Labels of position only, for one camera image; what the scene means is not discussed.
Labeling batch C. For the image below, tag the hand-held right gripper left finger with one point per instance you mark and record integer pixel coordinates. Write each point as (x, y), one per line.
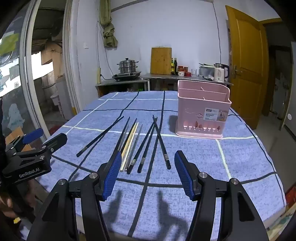
(113, 176)

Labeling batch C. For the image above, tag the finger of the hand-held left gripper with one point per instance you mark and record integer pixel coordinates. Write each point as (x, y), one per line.
(57, 140)
(33, 135)

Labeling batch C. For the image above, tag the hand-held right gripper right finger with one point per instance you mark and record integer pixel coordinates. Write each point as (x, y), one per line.
(182, 171)

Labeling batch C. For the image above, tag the wooden chopstick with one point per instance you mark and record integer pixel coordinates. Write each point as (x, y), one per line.
(126, 150)
(132, 143)

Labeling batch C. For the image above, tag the grey chopstick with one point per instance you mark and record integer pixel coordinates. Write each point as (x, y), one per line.
(134, 148)
(122, 134)

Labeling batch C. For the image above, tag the pink plastic utensil basket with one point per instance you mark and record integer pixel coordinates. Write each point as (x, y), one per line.
(196, 109)

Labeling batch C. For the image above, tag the person's left hand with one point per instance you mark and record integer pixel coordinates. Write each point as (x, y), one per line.
(7, 205)

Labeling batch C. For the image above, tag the brown wooden stool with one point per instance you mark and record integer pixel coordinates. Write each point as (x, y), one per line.
(25, 147)

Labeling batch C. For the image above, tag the blue checked tablecloth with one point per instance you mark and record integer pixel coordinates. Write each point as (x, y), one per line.
(196, 162)

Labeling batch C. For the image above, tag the white wash basin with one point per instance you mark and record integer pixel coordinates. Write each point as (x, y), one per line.
(55, 99)

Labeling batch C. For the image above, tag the glass sliding door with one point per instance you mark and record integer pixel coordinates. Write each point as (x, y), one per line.
(13, 69)

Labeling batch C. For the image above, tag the low steel counter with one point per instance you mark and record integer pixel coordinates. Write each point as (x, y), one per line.
(104, 84)

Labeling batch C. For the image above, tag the beige power strip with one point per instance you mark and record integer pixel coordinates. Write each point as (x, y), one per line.
(99, 76)

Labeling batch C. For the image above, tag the black cooktop stove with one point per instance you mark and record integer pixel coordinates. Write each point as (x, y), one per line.
(126, 76)

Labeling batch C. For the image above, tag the clear glass cup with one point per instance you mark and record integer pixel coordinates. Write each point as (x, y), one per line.
(194, 73)

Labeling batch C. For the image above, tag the red lid jar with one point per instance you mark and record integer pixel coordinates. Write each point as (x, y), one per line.
(180, 71)

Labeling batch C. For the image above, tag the steel steamer pot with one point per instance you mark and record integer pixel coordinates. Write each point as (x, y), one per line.
(127, 67)

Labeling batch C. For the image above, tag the white electric kettle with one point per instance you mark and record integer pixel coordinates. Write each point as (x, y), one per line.
(219, 75)

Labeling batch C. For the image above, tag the dark sauce bottle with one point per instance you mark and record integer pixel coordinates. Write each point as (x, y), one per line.
(175, 67)

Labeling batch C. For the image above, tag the yellow oil bottle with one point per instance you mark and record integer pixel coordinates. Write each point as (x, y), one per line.
(172, 67)

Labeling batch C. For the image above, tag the pale printed box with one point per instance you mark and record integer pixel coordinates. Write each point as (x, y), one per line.
(279, 220)

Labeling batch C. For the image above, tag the red cardboard box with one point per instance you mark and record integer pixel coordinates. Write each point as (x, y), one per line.
(291, 195)

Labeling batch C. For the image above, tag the bamboo cutting board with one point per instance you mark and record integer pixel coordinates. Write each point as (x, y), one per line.
(161, 61)

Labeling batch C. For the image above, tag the grey refrigerator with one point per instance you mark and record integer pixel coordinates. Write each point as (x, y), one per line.
(291, 129)

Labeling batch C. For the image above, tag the green hanging cloth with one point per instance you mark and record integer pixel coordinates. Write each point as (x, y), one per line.
(108, 34)

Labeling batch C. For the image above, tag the yellow wooden door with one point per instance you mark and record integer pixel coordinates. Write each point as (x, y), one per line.
(245, 69)

